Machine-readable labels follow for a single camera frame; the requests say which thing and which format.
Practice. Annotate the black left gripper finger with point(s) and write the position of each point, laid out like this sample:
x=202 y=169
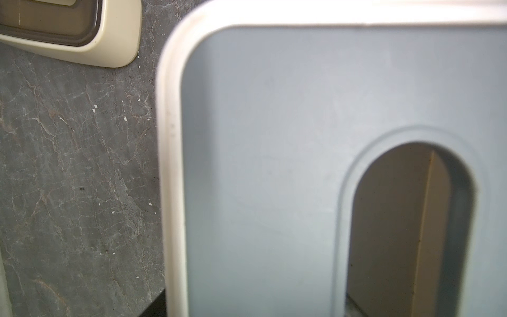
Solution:
x=157 y=308

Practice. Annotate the grey lid tissue box back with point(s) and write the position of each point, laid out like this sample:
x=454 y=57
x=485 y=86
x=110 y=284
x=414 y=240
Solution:
x=269 y=113

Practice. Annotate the brown lid tissue box back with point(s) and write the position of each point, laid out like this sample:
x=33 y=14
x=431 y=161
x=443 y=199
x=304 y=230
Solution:
x=102 y=33

